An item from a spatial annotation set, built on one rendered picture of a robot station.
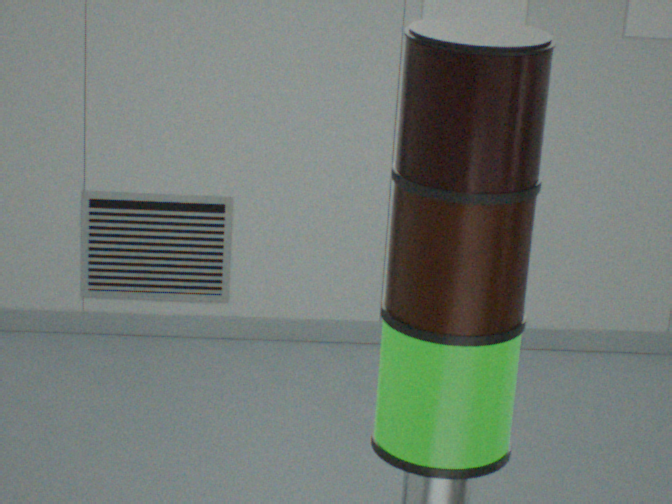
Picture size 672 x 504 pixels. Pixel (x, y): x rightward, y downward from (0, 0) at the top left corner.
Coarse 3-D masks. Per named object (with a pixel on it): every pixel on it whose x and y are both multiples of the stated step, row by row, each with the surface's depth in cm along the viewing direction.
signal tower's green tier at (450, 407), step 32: (384, 352) 53; (416, 352) 51; (448, 352) 51; (480, 352) 51; (512, 352) 52; (384, 384) 53; (416, 384) 52; (448, 384) 51; (480, 384) 52; (512, 384) 53; (384, 416) 53; (416, 416) 52; (448, 416) 52; (480, 416) 52; (384, 448) 54; (416, 448) 52; (448, 448) 52; (480, 448) 52
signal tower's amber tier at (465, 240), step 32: (416, 224) 50; (448, 224) 50; (480, 224) 50; (512, 224) 50; (416, 256) 50; (448, 256) 50; (480, 256) 50; (512, 256) 50; (416, 288) 51; (448, 288) 50; (480, 288) 50; (512, 288) 51; (416, 320) 51; (448, 320) 51; (480, 320) 51; (512, 320) 52
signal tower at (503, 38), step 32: (416, 32) 49; (448, 32) 49; (480, 32) 50; (512, 32) 50; (544, 32) 50; (416, 192) 50; (448, 192) 49; (512, 192) 49; (384, 320) 52; (416, 480) 54; (448, 480) 54
